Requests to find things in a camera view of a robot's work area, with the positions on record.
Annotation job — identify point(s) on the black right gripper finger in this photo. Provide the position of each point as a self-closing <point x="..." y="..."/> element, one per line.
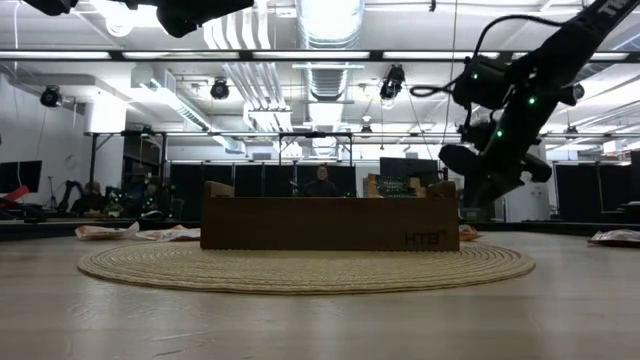
<point x="477" y="187"/>
<point x="505" y="185"/>

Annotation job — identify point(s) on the orange white tea packet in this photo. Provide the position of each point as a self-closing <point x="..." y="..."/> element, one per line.
<point x="170" y="233"/>
<point x="107" y="231"/>

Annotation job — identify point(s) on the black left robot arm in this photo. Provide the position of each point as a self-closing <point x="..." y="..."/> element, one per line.
<point x="50" y="6"/>

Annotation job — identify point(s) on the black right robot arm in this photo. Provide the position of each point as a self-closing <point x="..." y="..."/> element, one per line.
<point x="565" y="50"/>

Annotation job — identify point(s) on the brown wooden tea box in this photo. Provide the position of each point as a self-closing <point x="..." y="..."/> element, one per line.
<point x="325" y="225"/>

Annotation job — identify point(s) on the white square pillar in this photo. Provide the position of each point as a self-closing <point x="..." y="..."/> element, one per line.
<point x="525" y="200"/>

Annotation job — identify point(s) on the black ceiling spot lamp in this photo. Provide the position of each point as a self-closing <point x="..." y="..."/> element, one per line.
<point x="392" y="82"/>
<point x="50" y="96"/>
<point x="219" y="89"/>

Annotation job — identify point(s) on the black partition panel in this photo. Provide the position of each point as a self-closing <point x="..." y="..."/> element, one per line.
<point x="590" y="192"/>
<point x="250" y="190"/>

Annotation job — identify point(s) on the long ceiling light bar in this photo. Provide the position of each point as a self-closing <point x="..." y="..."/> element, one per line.
<point x="310" y="55"/>

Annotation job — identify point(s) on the person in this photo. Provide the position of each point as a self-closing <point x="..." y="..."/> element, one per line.
<point x="91" y="200"/>
<point x="320" y="189"/>

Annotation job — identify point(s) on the round woven straw placemat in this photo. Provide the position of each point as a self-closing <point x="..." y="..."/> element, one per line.
<point x="300" y="275"/>

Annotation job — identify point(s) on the red object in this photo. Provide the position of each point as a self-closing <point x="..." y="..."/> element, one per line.
<point x="17" y="192"/>

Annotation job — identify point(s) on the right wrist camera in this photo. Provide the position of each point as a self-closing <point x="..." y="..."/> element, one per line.
<point x="482" y="82"/>

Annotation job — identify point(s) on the silver ventilation duct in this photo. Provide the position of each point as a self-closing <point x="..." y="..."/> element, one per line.
<point x="327" y="20"/>

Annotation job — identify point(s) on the black aluminium rig frame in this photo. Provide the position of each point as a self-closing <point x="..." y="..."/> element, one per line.
<point x="40" y="227"/>

